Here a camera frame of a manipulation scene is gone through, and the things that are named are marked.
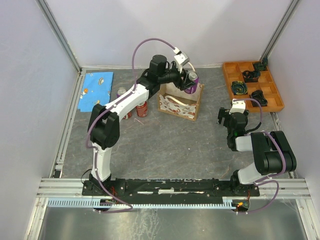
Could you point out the dark sock top corner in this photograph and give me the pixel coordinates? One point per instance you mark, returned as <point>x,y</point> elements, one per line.
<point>261,65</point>

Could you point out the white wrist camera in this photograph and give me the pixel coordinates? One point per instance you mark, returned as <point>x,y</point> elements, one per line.
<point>180,58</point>
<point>237,106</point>

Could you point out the aluminium frame rail front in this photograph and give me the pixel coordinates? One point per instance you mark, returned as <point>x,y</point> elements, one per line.
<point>291,188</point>

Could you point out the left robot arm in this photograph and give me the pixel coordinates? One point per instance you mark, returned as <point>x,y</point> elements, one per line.
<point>104,125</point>

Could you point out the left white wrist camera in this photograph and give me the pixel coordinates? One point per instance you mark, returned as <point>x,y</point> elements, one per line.
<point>180,58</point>

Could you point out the aluminium corner post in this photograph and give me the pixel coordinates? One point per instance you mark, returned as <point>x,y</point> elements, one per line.
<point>289,12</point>
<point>47,12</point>

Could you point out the red soda can back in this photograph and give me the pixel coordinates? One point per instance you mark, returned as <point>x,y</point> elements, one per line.
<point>128,115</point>

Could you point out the rolled dark sock blue-yellow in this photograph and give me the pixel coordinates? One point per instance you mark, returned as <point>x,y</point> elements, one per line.
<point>239,88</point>

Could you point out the canvas tote bag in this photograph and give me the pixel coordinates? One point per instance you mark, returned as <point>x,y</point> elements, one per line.
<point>181,103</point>

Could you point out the dark folded sock centre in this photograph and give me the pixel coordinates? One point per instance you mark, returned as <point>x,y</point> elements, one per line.
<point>251,76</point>

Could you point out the purple Fanta can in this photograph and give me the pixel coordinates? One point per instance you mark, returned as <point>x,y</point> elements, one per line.
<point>194,78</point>
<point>121,91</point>

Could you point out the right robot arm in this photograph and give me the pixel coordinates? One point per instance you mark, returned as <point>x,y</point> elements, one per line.
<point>272,154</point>

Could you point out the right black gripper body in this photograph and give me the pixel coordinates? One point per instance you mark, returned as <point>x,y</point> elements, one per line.
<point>228,131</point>

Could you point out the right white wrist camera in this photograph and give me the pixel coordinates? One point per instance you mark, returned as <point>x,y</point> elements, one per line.
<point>237,106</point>

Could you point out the blue patterned cloth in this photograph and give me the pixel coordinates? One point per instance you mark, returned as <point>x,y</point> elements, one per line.
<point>96,89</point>

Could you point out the red soda can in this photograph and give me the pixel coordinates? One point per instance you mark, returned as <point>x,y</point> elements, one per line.
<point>142,109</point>
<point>128,115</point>

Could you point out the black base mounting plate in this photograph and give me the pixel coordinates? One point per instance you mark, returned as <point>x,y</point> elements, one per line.
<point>178,191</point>

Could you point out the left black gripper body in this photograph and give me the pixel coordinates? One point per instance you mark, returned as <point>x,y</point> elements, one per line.
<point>174,76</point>

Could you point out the dark sock lower compartment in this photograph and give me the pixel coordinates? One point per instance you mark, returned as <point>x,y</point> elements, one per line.
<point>258,95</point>

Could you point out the light blue cable duct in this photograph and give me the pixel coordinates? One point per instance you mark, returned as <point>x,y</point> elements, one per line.
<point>97,203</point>

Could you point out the left aluminium corner post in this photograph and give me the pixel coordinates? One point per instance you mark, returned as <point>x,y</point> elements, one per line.
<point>47,12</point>

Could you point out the right aluminium corner post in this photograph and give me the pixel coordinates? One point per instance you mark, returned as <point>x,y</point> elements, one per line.
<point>289,12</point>

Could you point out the red soda can front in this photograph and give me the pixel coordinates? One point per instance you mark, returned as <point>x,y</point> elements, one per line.
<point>142,109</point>

